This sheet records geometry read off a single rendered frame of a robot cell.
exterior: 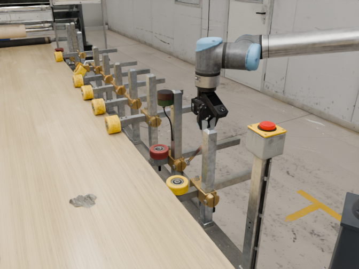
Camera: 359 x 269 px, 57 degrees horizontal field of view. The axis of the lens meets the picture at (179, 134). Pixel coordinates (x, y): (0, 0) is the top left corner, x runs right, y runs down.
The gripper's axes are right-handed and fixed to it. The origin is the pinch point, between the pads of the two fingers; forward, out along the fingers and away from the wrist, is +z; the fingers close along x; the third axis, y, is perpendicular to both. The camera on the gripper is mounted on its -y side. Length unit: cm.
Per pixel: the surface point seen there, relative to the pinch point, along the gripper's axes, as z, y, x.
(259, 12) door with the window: -6, 273, -249
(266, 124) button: -23.6, -39.5, 8.0
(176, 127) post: -1.7, 9.5, 8.6
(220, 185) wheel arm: 15.8, -11.4, 0.3
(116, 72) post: -4, 85, 9
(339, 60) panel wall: 30, 140, -255
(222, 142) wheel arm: 13.9, 14.2, -17.7
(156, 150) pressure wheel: 9.7, 14.5, 15.5
